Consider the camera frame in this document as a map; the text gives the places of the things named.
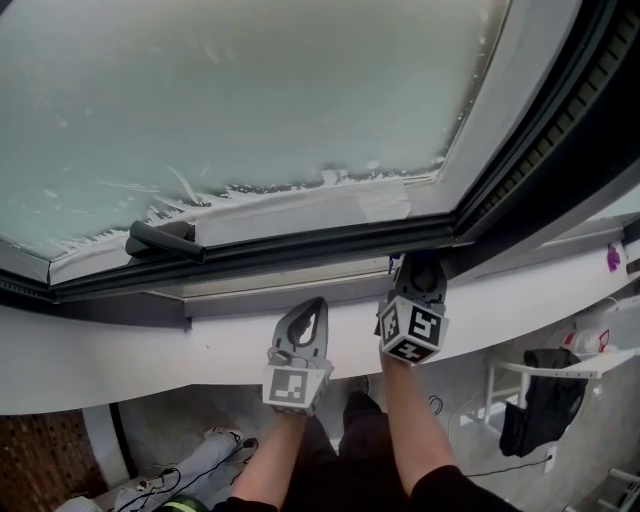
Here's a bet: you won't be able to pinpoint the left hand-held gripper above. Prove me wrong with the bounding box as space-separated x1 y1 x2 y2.
263 296 335 417

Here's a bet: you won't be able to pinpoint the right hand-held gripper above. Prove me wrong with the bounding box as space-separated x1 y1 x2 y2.
374 251 450 367

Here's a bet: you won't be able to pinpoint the black window frame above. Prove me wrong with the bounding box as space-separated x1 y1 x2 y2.
0 0 640 334

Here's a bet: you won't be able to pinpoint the person's right forearm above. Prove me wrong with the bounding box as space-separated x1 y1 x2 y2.
382 352 459 499

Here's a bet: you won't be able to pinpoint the person's left forearm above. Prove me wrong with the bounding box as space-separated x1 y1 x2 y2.
227 407 314 501

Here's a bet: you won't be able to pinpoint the person's black trousers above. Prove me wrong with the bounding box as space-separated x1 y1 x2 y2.
279 389 404 512

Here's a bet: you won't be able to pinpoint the black bag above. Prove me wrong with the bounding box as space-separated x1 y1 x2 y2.
499 348 589 459

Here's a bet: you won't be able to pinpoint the white rack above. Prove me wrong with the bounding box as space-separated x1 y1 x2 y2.
449 344 640 442

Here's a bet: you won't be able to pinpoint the person's black shirt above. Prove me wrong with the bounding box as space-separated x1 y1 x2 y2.
212 463 524 512

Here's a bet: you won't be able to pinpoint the black cable with adapter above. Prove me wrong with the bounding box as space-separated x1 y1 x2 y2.
134 437 260 501

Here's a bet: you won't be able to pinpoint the black window handle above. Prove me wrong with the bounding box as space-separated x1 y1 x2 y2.
124 220 207 265

